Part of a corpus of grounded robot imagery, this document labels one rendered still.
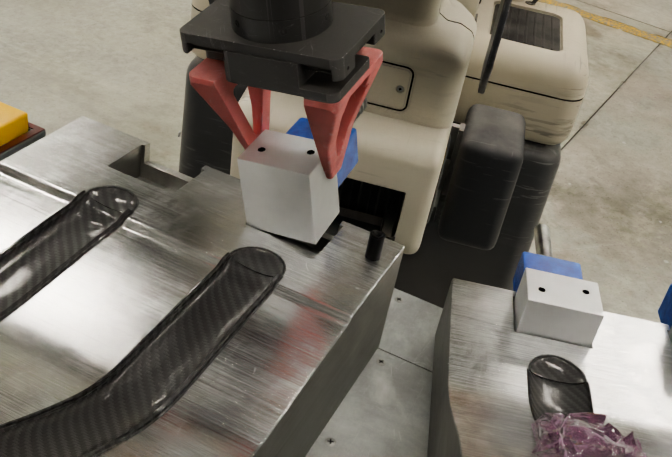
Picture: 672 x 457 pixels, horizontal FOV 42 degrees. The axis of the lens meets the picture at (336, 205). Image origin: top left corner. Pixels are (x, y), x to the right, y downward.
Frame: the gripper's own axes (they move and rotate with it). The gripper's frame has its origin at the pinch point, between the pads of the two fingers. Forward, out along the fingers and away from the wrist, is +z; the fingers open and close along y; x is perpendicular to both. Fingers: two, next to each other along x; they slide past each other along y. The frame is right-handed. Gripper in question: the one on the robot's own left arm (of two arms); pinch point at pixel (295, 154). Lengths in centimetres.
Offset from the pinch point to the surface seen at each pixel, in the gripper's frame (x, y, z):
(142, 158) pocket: 0.9, -13.3, 4.2
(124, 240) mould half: -8.6, -7.6, 2.8
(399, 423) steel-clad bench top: -5.9, 9.3, 14.9
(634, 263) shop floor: 143, 13, 122
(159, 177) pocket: 0.7, -11.9, 5.4
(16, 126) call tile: 4.3, -29.2, 7.2
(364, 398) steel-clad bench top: -5.2, 6.6, 14.6
